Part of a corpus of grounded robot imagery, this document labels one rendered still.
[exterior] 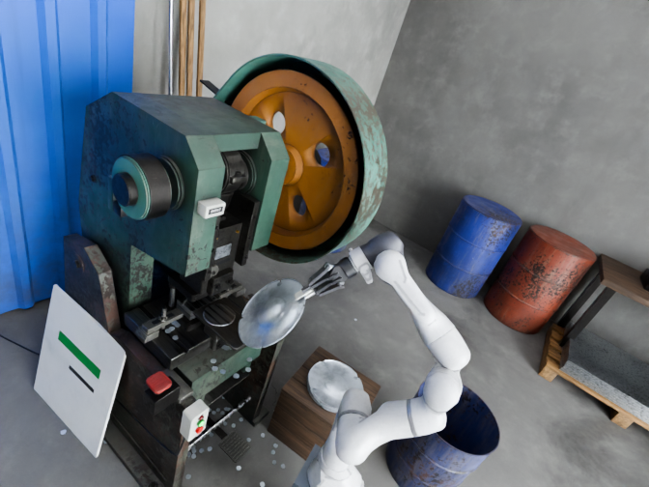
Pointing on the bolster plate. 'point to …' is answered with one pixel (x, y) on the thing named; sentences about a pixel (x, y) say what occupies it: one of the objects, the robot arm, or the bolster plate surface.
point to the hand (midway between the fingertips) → (303, 294)
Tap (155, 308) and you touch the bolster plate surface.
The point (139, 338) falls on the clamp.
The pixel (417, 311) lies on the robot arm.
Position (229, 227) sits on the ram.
